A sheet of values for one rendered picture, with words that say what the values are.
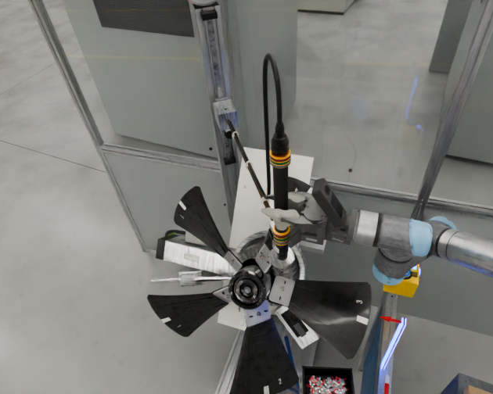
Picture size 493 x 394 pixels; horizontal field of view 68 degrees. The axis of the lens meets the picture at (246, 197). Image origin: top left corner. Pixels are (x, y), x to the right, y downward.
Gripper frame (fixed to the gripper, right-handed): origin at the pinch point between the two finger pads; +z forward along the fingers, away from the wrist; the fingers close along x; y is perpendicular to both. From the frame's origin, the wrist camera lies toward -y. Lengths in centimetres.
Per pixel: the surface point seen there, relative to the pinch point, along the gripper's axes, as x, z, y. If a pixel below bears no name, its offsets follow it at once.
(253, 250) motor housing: 11.7, 10.1, 37.8
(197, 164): 70, 62, 58
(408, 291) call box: 21, -42, 54
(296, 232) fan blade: 9.6, -4.6, 20.9
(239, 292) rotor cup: -6.3, 8.7, 35.0
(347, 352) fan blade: -11, -25, 43
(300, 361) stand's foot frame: 22, -6, 148
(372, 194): 70, -26, 57
